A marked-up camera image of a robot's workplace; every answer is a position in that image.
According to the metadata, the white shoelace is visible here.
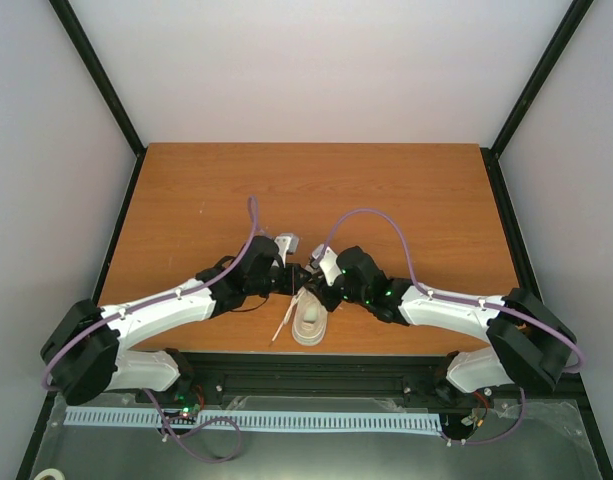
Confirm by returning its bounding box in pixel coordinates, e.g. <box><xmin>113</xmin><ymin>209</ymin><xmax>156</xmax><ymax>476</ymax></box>
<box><xmin>269</xmin><ymin>291</ymin><xmax>304</xmax><ymax>346</ymax></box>

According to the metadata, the beige lace sneaker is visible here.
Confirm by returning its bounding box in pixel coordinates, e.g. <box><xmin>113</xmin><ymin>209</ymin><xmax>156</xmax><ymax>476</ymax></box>
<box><xmin>289</xmin><ymin>288</ymin><xmax>328</xmax><ymax>347</ymax></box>

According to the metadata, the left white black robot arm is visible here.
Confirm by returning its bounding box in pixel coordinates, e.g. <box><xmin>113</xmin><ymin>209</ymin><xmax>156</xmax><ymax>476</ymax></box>
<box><xmin>40</xmin><ymin>233</ymin><xmax>310</xmax><ymax>405</ymax></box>

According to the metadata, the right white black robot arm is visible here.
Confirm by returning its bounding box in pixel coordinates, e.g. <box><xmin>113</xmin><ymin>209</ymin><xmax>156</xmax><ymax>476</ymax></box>
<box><xmin>308</xmin><ymin>245</ymin><xmax>576</xmax><ymax>394</ymax></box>

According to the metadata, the left electronics board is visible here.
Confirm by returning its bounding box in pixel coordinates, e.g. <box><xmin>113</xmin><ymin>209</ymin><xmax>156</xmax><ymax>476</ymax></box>
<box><xmin>163</xmin><ymin>385</ymin><xmax>205</xmax><ymax>423</ymax></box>

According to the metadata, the electronics board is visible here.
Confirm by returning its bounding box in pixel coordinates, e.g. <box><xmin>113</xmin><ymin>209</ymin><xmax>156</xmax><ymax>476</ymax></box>
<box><xmin>442</xmin><ymin>391</ymin><xmax>490</xmax><ymax>444</ymax></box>
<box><xmin>163</xmin><ymin>385</ymin><xmax>205</xmax><ymax>423</ymax></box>

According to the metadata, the right electronics board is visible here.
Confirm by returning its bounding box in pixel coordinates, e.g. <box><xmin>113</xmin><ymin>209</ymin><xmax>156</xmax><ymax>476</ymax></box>
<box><xmin>442</xmin><ymin>391</ymin><xmax>490</xmax><ymax>444</ymax></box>

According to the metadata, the white tape roll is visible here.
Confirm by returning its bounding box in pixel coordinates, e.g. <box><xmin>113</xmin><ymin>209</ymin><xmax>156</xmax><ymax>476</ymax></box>
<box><xmin>33</xmin><ymin>468</ymin><xmax>65</xmax><ymax>480</ymax></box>

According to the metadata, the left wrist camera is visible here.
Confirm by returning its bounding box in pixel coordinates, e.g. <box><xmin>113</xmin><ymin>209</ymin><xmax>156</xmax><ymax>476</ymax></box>
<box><xmin>274</xmin><ymin>233</ymin><xmax>299</xmax><ymax>263</ymax></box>

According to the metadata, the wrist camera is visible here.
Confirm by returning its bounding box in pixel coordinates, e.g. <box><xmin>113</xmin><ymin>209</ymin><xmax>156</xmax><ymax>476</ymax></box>
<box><xmin>274</xmin><ymin>233</ymin><xmax>299</xmax><ymax>263</ymax></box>
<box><xmin>310</xmin><ymin>244</ymin><xmax>342</xmax><ymax>287</ymax></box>

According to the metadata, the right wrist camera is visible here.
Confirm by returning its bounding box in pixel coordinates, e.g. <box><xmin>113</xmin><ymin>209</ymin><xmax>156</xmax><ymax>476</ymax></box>
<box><xmin>310</xmin><ymin>244</ymin><xmax>342</xmax><ymax>287</ymax></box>

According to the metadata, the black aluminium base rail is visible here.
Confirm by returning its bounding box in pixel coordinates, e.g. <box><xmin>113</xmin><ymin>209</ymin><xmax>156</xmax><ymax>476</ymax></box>
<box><xmin>50</xmin><ymin>352</ymin><xmax>585</xmax><ymax>416</ymax></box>

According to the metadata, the light blue cable duct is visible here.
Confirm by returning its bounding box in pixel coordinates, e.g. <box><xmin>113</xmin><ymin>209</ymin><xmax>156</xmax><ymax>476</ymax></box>
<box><xmin>63</xmin><ymin>407</ymin><xmax>442</xmax><ymax>436</ymax></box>

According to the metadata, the right black frame post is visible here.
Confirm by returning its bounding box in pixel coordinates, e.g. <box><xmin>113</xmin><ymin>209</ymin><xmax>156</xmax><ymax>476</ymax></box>
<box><xmin>489</xmin><ymin>0</ymin><xmax>595</xmax><ymax>155</ymax></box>

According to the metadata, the black frame post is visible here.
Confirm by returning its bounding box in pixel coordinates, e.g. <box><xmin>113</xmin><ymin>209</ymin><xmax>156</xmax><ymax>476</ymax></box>
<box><xmin>49</xmin><ymin>0</ymin><xmax>146</xmax><ymax>159</ymax></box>
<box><xmin>489</xmin><ymin>0</ymin><xmax>595</xmax><ymax>155</ymax></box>

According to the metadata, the left black frame post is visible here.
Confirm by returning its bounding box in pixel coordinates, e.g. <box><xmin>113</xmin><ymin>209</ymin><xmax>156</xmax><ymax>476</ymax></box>
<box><xmin>49</xmin><ymin>0</ymin><xmax>146</xmax><ymax>159</ymax></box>

